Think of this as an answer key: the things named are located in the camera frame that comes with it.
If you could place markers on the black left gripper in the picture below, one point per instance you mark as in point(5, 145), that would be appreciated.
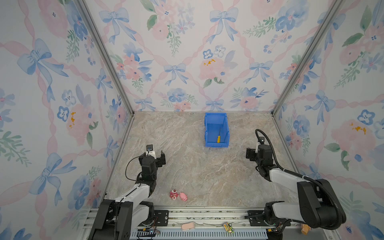
point(159, 160)

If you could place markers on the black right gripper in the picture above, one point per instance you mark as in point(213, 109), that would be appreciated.
point(250, 154)

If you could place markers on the yellow handled screwdriver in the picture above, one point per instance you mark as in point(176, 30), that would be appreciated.
point(219, 136)

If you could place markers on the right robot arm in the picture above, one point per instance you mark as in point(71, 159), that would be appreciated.
point(318, 205)

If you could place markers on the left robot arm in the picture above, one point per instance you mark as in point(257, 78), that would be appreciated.
point(116, 218)

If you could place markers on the blue plastic bin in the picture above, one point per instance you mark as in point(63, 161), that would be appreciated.
point(214, 121)

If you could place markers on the pink toy figure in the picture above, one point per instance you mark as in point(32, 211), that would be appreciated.
point(174, 194)

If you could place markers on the pink pig toy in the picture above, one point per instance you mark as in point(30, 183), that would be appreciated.
point(183, 197)

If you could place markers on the pink eraser block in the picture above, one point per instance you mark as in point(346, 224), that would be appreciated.
point(188, 226)

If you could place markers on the green yellow small toy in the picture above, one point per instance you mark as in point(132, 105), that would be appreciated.
point(228, 228)

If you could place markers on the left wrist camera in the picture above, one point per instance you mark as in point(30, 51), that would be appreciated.
point(150, 151)

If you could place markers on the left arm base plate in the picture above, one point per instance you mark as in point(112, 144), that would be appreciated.
point(159, 218)

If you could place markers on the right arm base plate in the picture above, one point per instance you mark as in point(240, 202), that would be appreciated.
point(259, 218)

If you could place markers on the aluminium rail frame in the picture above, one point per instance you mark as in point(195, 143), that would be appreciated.
point(209, 225)

